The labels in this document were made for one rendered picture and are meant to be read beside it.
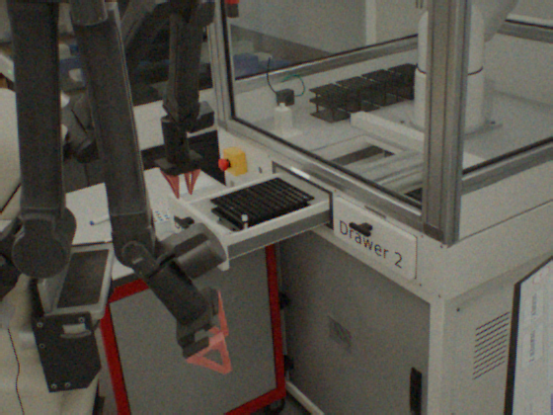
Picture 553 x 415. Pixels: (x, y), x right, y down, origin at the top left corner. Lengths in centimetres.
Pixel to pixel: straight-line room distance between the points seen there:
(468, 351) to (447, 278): 27
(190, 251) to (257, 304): 116
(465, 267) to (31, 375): 94
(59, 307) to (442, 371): 93
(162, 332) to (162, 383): 17
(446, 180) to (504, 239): 28
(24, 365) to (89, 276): 20
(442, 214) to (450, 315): 27
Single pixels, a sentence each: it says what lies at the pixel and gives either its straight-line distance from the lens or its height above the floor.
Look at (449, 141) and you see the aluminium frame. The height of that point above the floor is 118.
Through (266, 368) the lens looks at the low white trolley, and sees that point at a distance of 238.
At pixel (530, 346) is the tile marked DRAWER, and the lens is 122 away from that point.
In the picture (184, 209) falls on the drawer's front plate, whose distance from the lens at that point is 187.
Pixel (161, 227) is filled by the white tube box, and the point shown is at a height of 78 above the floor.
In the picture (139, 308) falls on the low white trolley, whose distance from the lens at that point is 202.
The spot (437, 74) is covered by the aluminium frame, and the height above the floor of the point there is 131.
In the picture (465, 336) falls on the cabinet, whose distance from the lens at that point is 181.
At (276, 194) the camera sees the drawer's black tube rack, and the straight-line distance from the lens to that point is 194.
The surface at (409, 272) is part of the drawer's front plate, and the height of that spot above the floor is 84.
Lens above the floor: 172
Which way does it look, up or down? 27 degrees down
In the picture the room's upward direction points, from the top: 4 degrees counter-clockwise
